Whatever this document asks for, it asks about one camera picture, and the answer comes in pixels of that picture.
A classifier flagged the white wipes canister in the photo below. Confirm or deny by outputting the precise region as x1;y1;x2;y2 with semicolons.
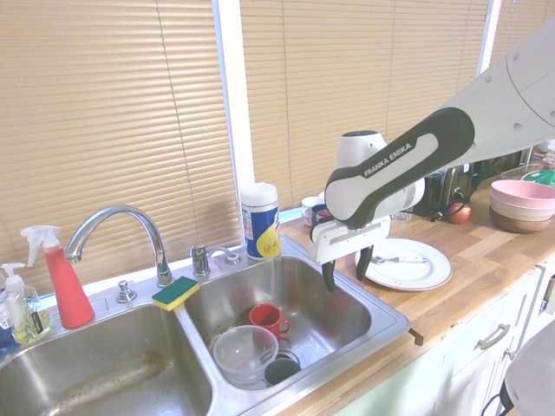
240;182;282;262

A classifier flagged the black cable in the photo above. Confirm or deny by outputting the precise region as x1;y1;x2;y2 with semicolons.
480;383;515;416

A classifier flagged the chrome side sprayer spout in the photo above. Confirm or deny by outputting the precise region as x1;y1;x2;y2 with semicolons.
209;246;242;266

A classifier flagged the white plate with gold rim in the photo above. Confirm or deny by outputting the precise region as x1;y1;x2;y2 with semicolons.
354;237;454;291

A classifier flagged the chrome faucet handle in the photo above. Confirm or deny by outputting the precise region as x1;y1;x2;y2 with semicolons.
190;244;212;277

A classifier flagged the black and chrome toaster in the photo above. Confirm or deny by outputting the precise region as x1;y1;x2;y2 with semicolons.
412;163;480;218

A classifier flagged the metal spoon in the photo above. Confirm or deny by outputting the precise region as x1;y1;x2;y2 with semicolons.
370;254;428;266

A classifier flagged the red apple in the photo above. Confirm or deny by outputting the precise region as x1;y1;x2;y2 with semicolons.
447;202;473;224

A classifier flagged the medium beige window blind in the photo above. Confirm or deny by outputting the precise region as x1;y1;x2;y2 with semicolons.
239;0;491;210

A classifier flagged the green container lid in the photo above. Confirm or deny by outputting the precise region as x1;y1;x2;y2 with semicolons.
521;169;555;187

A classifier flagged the white kitchen cabinet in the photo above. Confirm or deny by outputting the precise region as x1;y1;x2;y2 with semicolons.
337;259;555;416

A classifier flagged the pink bowl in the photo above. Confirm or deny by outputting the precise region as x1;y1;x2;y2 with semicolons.
490;179;555;208

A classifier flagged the wooden bowl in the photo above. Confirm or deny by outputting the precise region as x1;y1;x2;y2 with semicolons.
488;206;555;234

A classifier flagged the wide beige window blind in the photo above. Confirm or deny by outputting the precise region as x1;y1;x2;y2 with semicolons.
0;0;242;300

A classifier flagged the stainless steel double sink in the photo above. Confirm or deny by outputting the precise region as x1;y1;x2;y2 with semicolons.
0;242;411;416

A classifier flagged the narrow beige window blind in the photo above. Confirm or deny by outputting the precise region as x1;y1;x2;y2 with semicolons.
489;0;555;66

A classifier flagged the metal drawer handle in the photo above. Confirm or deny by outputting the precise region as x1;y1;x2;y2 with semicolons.
477;322;512;351

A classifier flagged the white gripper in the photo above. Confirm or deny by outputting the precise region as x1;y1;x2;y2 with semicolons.
308;215;393;296

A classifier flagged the white window frame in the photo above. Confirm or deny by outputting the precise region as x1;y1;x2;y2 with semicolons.
211;0;304;224

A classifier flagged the clear plastic bowl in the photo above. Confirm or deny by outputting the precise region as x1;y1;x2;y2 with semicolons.
212;324;280;388

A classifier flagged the red spray bottle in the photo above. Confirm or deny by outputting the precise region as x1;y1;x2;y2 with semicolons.
20;224;96;329

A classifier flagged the red mug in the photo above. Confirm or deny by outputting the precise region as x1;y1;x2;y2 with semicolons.
248;302;291;339

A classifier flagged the chrome sink knob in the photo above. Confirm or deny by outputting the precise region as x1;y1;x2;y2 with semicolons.
115;280;138;304

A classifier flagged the chrome gooseneck faucet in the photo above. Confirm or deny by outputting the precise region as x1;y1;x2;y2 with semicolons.
64;205;177;289

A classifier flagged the yellow and green sponge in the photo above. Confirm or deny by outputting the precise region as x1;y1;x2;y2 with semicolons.
151;276;200;312

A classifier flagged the clear hand soap pump bottle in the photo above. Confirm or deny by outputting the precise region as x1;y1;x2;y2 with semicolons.
0;262;52;346

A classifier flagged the beige bowl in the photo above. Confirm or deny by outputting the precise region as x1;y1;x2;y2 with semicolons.
489;197;555;221

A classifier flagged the dark round cup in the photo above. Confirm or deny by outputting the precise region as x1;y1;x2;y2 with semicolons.
263;351;303;387

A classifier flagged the grey rounded robot base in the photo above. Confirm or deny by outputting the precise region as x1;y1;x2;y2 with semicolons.
502;323;555;416

